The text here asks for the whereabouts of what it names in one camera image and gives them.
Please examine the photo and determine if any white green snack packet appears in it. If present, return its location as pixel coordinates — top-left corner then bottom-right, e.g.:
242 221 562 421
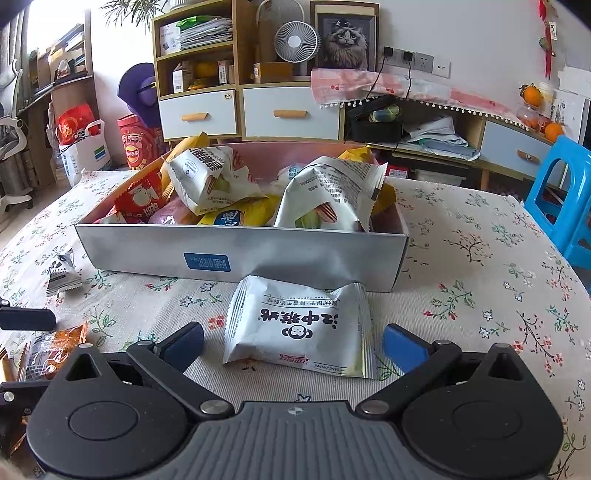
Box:
222 275 378 380

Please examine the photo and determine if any pink wafer snack packet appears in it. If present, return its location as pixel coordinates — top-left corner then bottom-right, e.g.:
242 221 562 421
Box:
148 198 201 225

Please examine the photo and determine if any large yellow sandwich cake packet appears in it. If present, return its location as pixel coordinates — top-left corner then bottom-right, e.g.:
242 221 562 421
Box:
339 146 397 217

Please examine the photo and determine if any red and white snack packet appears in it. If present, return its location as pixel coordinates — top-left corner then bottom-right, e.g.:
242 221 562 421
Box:
95 170 165 224

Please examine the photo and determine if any small yellow snack packet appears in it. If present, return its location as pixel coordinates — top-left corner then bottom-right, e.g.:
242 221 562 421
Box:
197 195 280 227

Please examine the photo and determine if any white nut snack packet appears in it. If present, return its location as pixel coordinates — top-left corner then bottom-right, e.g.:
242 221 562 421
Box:
175 146 264 216

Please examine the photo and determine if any yellow pillow snack packet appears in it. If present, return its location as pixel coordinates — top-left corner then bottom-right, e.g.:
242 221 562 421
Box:
159 132 209 203

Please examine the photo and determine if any white printed snack packet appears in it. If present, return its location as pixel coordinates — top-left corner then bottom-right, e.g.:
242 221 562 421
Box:
274 156 374 232

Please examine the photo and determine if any orange snack packet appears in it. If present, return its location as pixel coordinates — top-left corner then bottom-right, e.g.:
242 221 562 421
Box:
1 322 87 382

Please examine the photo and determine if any small blue white candy packet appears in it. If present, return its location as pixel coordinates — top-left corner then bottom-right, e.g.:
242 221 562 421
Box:
46 248 82 297

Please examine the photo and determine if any pink and silver cardboard box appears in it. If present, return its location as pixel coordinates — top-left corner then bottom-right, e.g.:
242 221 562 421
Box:
76 142 409 292

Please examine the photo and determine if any floral tablecloth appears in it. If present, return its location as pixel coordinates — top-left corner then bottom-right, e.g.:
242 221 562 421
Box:
1 172 590 479

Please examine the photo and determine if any white office chair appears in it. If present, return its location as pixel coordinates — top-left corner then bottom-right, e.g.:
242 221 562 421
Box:
1 58 33 217

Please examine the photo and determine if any red storage box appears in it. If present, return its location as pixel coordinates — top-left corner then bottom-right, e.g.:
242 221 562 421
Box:
387 164 410 179

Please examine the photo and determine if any white shopping bag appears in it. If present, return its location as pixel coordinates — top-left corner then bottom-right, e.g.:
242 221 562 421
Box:
59 119 111 187

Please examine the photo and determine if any blue plastic stool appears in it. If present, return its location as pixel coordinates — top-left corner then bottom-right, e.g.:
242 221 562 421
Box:
523 134 591 294

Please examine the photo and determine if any red cylindrical gift bag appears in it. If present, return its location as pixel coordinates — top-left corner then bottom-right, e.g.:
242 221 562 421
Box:
117 114 166 170

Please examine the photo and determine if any low wooden tv console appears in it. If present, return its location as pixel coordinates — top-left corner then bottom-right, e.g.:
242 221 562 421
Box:
342 96 551 193

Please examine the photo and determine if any purple plush toy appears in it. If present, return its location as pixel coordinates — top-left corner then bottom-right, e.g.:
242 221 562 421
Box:
117 62 161 128

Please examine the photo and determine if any wooden cabinet with drawers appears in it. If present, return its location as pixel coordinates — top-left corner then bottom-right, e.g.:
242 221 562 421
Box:
152 1 344 141

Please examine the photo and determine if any pink floral cabinet cloth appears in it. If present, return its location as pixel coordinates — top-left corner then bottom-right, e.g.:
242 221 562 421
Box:
311 68 529 131

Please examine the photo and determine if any orange fruit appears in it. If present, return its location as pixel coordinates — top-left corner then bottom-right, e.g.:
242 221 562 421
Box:
520 83 544 108

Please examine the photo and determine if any framed cat picture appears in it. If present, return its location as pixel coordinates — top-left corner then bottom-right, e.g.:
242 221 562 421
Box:
310 1 380 71

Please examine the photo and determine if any white desk fan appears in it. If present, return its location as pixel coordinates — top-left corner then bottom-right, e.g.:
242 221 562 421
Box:
273 21 321 77

